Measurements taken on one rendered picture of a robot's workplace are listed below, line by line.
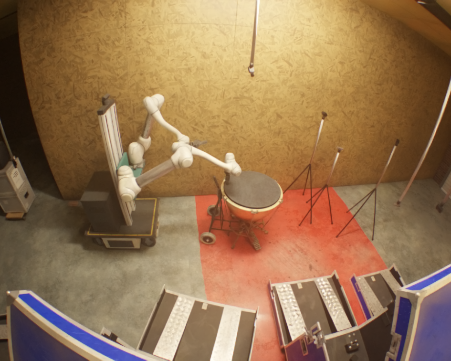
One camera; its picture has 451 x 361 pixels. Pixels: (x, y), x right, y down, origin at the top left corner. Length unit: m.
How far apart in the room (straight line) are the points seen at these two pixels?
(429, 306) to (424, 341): 0.17
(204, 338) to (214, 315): 0.28
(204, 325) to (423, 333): 1.97
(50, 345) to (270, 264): 2.55
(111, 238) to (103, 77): 1.93
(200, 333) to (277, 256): 1.37
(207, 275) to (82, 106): 2.61
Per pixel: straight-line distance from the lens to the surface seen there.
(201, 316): 2.49
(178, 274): 2.74
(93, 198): 2.59
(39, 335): 0.85
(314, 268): 3.05
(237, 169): 2.19
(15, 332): 0.98
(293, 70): 3.06
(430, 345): 1.21
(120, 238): 2.82
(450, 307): 1.25
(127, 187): 2.02
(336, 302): 2.81
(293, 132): 3.36
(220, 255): 2.87
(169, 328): 2.38
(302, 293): 2.78
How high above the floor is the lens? 2.39
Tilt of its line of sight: 37 degrees down
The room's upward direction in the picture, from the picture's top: 5 degrees clockwise
